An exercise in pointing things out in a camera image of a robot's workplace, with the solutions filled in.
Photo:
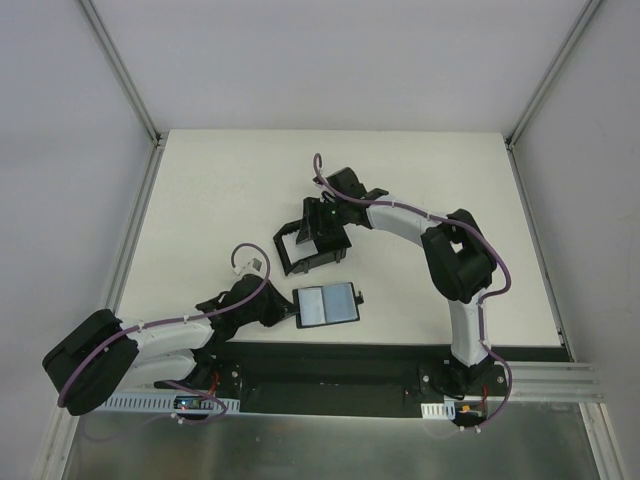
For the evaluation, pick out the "left aluminium side rail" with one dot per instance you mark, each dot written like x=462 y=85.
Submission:
x=119 y=273

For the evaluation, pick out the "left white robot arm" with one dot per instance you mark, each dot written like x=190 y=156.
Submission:
x=104 y=354

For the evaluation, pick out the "left white cable duct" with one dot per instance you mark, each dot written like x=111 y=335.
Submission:
x=160 y=403

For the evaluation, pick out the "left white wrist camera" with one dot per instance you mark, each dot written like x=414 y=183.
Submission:
x=253 y=267

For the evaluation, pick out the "right aluminium frame post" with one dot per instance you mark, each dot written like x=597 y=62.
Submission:
x=570 y=43

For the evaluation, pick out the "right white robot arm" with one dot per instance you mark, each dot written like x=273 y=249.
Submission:
x=460 y=260

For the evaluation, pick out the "aluminium side rail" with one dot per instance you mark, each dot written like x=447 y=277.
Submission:
x=536 y=240
x=119 y=273

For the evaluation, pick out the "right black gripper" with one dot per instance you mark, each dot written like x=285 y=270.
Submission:
x=323 y=240

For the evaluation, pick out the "black card tray box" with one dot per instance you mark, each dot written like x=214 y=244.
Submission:
x=300 y=258

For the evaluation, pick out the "white cable duct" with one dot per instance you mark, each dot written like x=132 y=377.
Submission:
x=160 y=403
x=438 y=411

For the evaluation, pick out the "left aluminium frame post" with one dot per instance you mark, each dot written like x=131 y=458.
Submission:
x=106 y=44

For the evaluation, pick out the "electronics board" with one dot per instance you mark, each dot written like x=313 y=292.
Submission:
x=193 y=403
x=475 y=410

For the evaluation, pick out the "right aluminium side rail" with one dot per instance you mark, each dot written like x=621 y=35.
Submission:
x=536 y=240

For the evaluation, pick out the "front aluminium extrusion rail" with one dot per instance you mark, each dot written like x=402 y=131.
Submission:
x=549 y=382

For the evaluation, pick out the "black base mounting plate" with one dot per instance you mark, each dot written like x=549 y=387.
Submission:
x=379 y=381

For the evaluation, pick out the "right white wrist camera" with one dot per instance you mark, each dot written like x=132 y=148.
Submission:
x=320 y=179

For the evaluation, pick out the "right electronics board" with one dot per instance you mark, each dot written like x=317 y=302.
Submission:
x=475 y=410

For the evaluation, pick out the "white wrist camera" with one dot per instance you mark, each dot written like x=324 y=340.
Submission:
x=320 y=179
x=253 y=267

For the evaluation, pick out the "right white cable duct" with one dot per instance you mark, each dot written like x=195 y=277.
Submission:
x=438 y=411

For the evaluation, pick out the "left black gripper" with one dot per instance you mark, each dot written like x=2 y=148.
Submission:
x=279 y=307

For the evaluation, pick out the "left electronics board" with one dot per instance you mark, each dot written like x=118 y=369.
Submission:
x=193 y=403

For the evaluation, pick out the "black leather card holder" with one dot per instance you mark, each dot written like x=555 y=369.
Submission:
x=327 y=305

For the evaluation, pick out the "aluminium frame post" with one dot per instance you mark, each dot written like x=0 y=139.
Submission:
x=106 y=44
x=570 y=43

